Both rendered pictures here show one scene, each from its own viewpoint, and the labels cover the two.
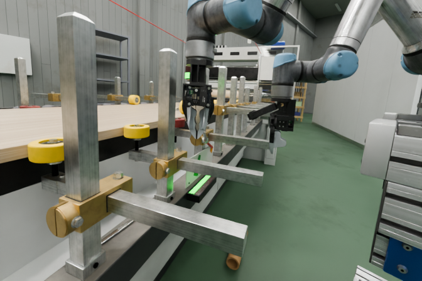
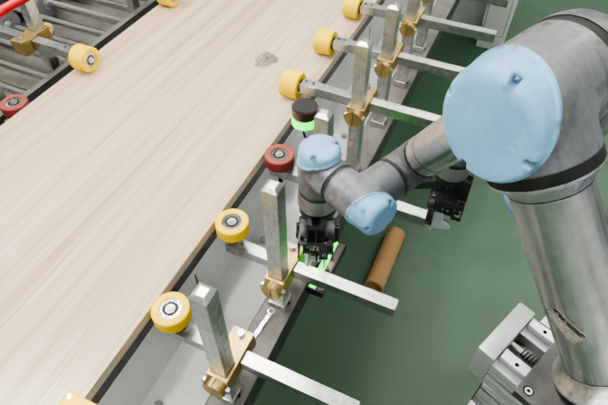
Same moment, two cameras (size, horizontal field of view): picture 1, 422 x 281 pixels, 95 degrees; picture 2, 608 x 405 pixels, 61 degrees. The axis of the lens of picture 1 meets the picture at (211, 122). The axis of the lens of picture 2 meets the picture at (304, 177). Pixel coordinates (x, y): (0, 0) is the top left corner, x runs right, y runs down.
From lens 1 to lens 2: 0.85 m
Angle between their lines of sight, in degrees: 39
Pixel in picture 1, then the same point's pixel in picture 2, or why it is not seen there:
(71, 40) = (206, 315)
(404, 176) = (492, 386)
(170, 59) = (277, 202)
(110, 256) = (245, 383)
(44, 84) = not seen: outside the picture
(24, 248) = (159, 362)
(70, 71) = (206, 327)
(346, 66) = not seen: hidden behind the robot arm
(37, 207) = (160, 336)
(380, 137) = (483, 360)
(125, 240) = not seen: hidden behind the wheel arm
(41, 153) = (170, 329)
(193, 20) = (307, 184)
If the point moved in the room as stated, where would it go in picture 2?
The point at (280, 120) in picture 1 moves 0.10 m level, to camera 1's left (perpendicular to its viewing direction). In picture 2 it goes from (442, 205) to (399, 202)
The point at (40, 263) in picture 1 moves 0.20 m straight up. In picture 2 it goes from (175, 369) to (158, 331)
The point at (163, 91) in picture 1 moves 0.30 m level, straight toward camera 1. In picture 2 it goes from (270, 228) to (292, 370)
